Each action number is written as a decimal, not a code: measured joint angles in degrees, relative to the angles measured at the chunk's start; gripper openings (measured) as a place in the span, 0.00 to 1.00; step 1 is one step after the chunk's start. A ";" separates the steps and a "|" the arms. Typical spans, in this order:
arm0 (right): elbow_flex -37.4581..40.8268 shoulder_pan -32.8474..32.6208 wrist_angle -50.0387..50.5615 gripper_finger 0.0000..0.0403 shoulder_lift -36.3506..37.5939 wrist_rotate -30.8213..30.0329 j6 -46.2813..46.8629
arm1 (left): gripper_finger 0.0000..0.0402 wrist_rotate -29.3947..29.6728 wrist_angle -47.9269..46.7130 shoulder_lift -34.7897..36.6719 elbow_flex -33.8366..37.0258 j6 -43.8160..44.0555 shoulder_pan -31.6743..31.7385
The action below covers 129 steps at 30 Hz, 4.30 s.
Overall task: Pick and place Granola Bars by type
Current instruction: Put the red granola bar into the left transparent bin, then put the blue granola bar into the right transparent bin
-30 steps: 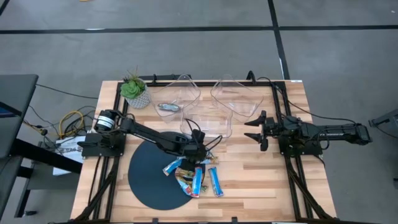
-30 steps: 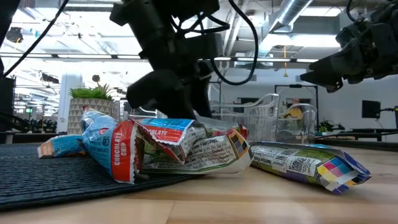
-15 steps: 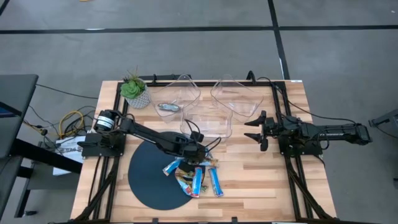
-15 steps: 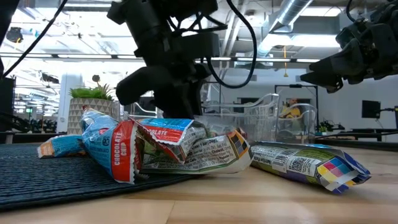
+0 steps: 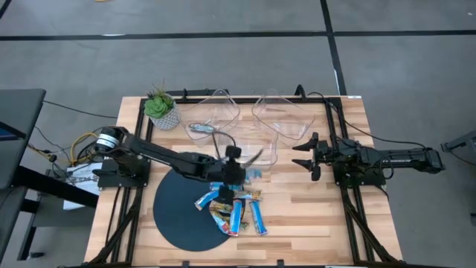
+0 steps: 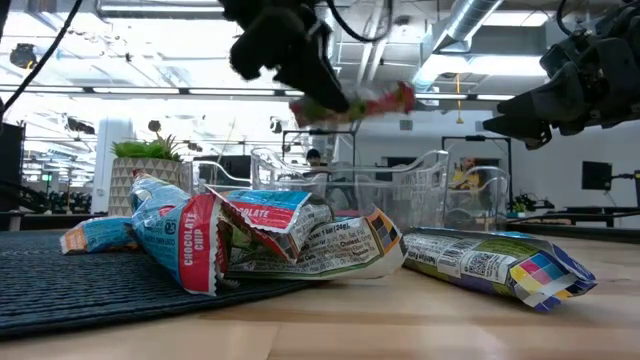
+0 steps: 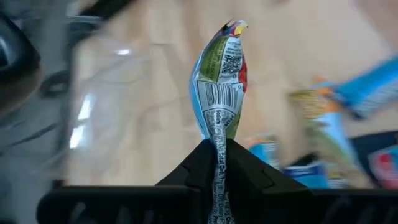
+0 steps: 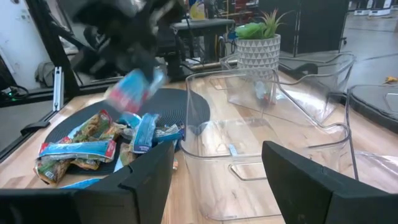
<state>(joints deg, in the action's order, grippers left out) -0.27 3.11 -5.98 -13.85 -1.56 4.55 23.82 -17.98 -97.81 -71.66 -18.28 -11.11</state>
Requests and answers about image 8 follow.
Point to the yellow container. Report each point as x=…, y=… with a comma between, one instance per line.
x=197, y=11

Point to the small yellow object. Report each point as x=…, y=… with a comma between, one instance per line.
x=391, y=80

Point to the green succulent plant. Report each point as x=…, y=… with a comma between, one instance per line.
x=252, y=31

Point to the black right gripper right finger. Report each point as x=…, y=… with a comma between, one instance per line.
x=304, y=193

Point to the black plastic clamp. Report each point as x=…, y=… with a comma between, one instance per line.
x=34, y=127

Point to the black cabinet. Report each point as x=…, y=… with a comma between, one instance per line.
x=311, y=25

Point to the silver aluminium extrusion piece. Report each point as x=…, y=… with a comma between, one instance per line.
x=57, y=88

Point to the white machine base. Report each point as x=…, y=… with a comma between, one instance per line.
x=362, y=12
x=379, y=12

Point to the green granola bar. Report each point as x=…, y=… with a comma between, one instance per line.
x=85, y=164
x=113, y=130
x=126, y=154
x=90, y=127
x=51, y=171

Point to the white patterned plant pot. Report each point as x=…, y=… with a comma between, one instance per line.
x=258, y=53

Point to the black round placemat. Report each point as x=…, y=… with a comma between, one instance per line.
x=174, y=105

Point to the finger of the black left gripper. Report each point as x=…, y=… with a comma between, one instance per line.
x=149, y=67

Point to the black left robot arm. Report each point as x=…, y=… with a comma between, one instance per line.
x=169, y=46

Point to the dark grey desk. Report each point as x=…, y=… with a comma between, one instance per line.
x=202, y=25

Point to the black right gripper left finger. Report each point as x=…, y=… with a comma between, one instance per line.
x=140, y=186

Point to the clear plastic bin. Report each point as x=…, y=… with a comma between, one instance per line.
x=248, y=174
x=373, y=168
x=326, y=93

